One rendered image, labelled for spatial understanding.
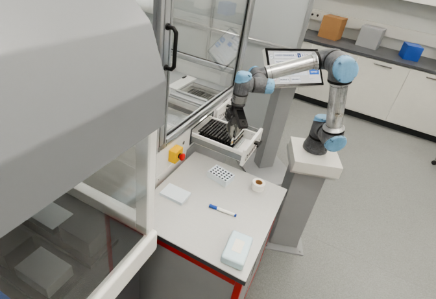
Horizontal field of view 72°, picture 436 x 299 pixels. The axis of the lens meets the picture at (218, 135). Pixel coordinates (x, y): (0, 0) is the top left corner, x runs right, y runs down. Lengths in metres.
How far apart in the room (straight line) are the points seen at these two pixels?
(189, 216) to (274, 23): 2.31
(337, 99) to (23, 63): 1.38
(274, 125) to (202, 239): 1.62
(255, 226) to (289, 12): 2.26
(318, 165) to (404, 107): 2.95
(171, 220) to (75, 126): 0.88
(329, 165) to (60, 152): 1.53
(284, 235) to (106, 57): 1.93
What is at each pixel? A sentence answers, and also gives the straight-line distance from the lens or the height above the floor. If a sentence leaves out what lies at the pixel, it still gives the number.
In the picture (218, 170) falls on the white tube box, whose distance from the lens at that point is 1.65.
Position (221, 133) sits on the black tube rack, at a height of 0.89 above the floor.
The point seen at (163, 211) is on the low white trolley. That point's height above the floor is 0.76.
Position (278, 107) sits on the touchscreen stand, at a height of 0.71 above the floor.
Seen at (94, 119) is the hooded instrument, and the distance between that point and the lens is 0.65.
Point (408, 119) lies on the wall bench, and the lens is 4.74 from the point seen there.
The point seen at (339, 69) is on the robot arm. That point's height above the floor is 1.41.
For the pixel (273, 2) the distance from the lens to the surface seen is 3.24.
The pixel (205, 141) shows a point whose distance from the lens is 1.72.
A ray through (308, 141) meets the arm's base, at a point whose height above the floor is 0.89.
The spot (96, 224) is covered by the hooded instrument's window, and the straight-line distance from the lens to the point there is 0.86.
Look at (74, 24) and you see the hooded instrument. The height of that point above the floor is 1.66.
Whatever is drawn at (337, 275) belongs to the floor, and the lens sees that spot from 2.47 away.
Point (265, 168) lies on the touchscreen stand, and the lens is 3.03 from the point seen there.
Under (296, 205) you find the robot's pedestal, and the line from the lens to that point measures 2.15.
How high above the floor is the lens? 1.82
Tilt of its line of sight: 32 degrees down
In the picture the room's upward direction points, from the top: 9 degrees clockwise
